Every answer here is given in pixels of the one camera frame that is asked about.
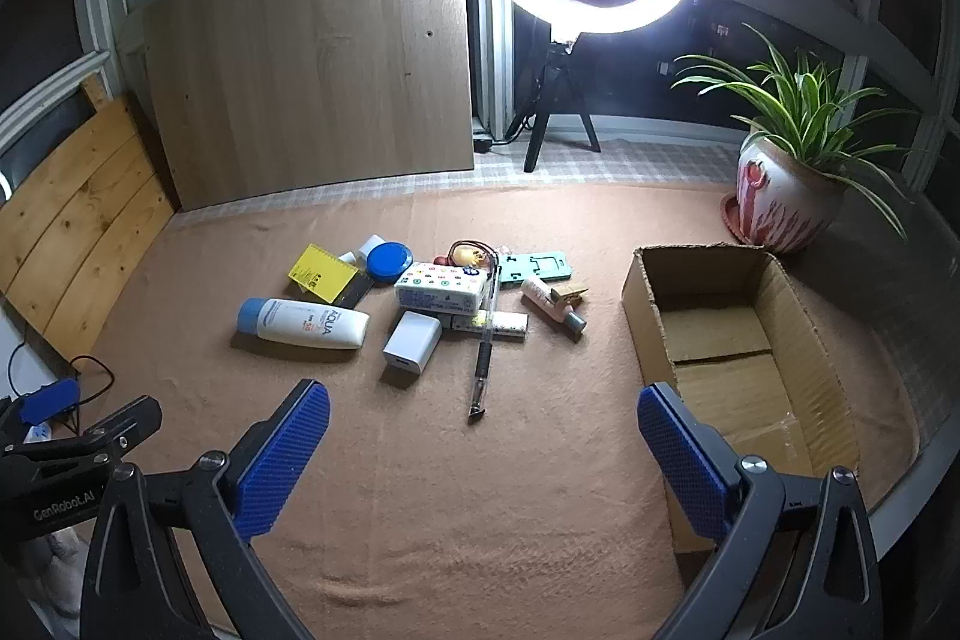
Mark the printed tissue pack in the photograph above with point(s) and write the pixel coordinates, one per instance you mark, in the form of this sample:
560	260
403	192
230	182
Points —
439	287

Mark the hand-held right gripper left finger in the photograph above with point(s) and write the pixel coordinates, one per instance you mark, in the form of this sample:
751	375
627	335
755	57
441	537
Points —
285	445

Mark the blue round tin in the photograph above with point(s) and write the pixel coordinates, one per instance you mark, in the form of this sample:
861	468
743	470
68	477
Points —
388	260

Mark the white sunscreen bottle blue cap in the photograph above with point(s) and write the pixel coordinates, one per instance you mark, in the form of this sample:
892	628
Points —
315	325

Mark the wooden clothes peg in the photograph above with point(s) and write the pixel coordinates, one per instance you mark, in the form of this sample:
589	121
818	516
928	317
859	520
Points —
571	293

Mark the white and red flower pot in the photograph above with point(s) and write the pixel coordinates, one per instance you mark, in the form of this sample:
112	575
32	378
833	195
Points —
780	197

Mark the red pot saucer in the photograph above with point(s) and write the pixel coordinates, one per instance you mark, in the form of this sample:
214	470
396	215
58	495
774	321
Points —
729	216

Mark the small white glue bottle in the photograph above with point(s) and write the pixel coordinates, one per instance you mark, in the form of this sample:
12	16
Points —
371	246

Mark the cardboard box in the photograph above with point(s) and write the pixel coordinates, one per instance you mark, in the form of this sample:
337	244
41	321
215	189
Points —
810	340

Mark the white power adapter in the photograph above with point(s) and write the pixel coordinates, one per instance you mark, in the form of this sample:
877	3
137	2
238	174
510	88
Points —
412	344

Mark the large wooden board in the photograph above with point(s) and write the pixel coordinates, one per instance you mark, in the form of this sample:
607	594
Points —
300	70

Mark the black tripod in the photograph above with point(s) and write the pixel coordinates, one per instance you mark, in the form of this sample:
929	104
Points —
555	78

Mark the black power strip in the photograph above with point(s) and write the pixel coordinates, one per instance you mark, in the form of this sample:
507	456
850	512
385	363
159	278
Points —
482	143

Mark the clear gel pen black grip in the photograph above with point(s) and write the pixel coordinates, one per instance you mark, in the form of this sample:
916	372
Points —
480	362

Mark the spider plant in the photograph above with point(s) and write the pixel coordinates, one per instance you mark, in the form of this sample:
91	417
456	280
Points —
806	108

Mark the blue plastic phone stand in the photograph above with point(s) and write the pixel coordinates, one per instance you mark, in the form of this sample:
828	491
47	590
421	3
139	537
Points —
551	269

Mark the red and yellow toy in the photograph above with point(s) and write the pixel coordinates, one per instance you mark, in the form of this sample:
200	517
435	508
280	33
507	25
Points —
465	254

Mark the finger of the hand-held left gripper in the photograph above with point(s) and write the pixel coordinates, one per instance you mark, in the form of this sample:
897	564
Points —
49	400
112	426

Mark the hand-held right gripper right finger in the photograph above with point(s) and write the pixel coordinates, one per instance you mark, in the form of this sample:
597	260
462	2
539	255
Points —
686	452

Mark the printed white tube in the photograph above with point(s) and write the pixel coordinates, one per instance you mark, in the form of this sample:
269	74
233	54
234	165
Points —
510	326

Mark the pale pink bottle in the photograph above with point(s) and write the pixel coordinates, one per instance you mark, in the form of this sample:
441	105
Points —
540	295

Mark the white window frame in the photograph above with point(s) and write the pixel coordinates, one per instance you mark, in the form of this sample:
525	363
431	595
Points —
484	55

